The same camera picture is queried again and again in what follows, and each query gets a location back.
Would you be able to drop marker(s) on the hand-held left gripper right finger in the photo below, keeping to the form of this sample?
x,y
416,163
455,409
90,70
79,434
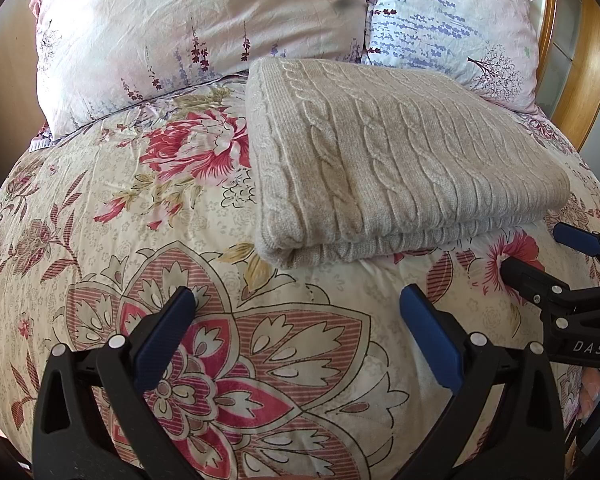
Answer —
x,y
430,340

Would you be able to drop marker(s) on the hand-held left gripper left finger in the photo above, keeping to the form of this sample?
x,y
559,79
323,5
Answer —
x,y
165,340

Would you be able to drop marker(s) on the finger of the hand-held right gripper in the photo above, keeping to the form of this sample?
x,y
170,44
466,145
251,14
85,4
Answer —
x,y
577,237
527,275

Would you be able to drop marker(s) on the person's right hand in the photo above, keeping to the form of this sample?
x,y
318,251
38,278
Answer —
x,y
592,390

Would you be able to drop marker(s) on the cream red floral quilt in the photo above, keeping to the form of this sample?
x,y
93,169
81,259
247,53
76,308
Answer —
x,y
130,220

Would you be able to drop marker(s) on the blue floral pillow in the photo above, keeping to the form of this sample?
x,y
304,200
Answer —
x,y
445,20

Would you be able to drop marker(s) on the pink floral pillow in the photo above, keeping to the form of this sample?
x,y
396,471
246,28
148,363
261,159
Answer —
x,y
180,25

